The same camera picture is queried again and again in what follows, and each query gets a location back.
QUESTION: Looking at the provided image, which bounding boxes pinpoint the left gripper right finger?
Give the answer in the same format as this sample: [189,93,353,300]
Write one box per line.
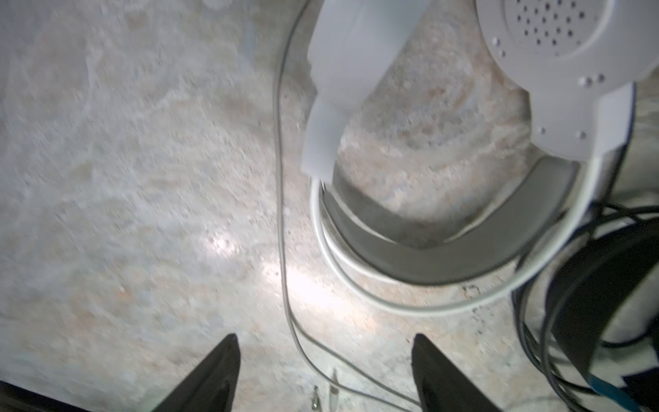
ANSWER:
[411,334,500,412]

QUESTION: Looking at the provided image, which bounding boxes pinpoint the white headphones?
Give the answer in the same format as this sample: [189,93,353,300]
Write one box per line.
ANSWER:
[300,0,659,318]

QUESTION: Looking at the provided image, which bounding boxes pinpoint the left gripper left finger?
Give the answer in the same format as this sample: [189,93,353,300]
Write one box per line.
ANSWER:
[154,334,241,412]

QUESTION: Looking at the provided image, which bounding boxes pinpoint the white headphone cable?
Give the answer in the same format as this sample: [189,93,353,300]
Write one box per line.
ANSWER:
[271,0,423,412]

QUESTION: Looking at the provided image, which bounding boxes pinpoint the black gaming headphones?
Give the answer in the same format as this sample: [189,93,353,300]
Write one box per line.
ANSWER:
[541,218,658,411]

